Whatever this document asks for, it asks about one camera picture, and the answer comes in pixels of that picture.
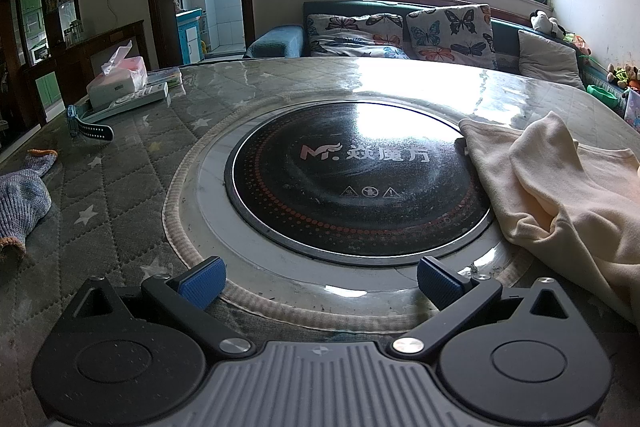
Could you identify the butterfly pillow upright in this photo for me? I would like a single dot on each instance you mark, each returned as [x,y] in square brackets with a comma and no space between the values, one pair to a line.
[459,34]

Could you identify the panda plush toy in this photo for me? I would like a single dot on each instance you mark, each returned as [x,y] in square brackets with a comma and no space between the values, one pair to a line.
[546,24]

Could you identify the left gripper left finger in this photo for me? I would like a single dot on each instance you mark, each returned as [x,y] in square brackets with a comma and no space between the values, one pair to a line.
[181,301]

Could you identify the grey plain cushion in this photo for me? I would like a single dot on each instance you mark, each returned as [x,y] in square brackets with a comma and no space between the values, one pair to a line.
[544,59]

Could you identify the blue corner sofa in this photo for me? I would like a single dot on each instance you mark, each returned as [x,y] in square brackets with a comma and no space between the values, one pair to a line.
[292,40]

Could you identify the clear plastic storage box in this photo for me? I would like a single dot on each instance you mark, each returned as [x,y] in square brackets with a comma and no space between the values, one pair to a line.
[632,109]

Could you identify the dark wooden display cabinet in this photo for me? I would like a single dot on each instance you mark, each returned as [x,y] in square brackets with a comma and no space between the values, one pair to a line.
[47,60]

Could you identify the stuffed toys pile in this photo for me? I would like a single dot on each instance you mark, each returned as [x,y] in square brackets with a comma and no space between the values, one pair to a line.
[626,77]

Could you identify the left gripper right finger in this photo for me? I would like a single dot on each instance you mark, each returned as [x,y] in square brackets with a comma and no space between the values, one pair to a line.
[459,301]

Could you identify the black round induction cooktop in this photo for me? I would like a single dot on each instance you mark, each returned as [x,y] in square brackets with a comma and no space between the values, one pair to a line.
[358,183]

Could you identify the butterfly pillow lying flat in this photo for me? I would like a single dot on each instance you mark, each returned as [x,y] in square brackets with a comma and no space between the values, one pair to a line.
[376,35]

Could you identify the grey knit work glove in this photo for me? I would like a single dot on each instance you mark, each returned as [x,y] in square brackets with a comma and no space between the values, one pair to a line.
[25,199]

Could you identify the blue white small cabinet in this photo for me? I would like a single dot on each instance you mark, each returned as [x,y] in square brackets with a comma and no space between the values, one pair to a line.
[188,23]

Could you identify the green plastic bowl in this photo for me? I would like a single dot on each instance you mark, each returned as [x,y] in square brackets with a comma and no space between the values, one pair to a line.
[606,97]

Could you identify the cream sweater garment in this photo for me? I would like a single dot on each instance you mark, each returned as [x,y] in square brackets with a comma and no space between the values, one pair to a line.
[573,206]

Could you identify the pink white tissue box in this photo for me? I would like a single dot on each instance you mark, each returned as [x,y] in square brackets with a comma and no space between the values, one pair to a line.
[121,75]

